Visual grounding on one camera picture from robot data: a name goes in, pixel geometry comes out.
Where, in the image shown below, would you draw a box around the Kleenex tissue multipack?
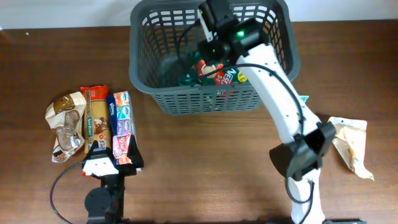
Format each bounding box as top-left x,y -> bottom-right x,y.
106,91 -> 135,166

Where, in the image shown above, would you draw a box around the green Nescafe coffee bag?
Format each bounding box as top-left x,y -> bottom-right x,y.
178,51 -> 248,86

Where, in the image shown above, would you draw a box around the teal wet wipes pack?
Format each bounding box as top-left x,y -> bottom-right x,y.
300,96 -> 309,103

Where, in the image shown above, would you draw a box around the beige snack bag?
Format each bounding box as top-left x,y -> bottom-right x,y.
328,116 -> 374,180

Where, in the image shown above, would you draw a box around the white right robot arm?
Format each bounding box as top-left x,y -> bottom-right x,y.
197,1 -> 336,223

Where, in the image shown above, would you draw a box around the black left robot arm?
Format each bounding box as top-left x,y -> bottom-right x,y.
81,135 -> 144,223

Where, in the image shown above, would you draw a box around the orange spaghetti packet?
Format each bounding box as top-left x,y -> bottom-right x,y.
80,85 -> 111,154

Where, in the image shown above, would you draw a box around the brown white cookie bag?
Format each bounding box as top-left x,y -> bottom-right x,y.
45,91 -> 86,163

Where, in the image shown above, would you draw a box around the grey plastic basket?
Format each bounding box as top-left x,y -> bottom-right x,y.
129,0 -> 301,115

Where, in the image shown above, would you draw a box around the black cable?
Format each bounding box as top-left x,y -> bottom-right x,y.
49,160 -> 86,224

